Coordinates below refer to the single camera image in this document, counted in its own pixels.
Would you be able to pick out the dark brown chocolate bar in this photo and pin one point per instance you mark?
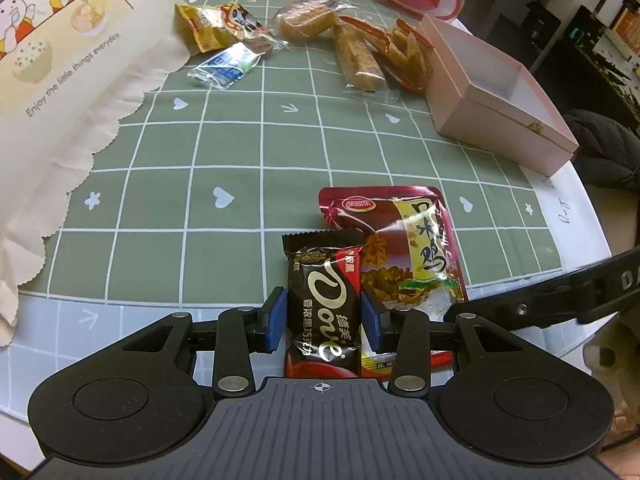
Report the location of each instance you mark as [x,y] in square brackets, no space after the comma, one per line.
[322,290]

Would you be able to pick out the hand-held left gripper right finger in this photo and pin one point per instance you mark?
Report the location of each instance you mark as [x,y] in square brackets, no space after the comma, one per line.
[372,325]

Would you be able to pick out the beige plush object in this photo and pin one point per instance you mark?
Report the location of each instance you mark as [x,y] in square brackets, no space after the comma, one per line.
[610,360]

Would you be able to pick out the red snack pouch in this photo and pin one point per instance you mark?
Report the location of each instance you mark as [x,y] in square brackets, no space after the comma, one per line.
[400,212]

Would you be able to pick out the yellow snack packet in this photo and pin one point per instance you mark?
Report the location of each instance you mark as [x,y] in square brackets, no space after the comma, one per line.
[210,30]

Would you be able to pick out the cream cartoon cloth bag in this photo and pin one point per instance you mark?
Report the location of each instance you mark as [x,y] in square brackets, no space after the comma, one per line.
[65,75]

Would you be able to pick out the dark storage shelf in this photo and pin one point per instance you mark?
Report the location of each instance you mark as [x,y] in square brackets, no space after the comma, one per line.
[595,35]

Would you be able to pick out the long biscuit bar packet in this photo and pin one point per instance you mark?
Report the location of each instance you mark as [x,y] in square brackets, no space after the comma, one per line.
[357,62]

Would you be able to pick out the biscuit sticks packet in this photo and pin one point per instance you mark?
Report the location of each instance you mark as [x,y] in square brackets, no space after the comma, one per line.
[407,55]

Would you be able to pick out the dark padded jacket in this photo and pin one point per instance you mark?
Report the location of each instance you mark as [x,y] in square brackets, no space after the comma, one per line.
[605,145]

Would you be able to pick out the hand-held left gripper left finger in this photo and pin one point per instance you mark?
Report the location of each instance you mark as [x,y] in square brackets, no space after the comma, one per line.
[275,317]

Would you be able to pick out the green checked tablecloth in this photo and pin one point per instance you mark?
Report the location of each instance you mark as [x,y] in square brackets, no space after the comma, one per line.
[200,150]

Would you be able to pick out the blue white clear packet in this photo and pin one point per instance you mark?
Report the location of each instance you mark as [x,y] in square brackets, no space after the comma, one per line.
[225,65]

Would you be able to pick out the pink cardboard box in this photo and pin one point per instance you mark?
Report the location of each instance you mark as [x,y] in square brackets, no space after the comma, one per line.
[480,115]

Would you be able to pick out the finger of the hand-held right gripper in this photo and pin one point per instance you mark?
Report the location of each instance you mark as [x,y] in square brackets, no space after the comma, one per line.
[525,305]

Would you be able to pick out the round pastry clear wrapper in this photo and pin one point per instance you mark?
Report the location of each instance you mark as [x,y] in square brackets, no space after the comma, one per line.
[305,22]

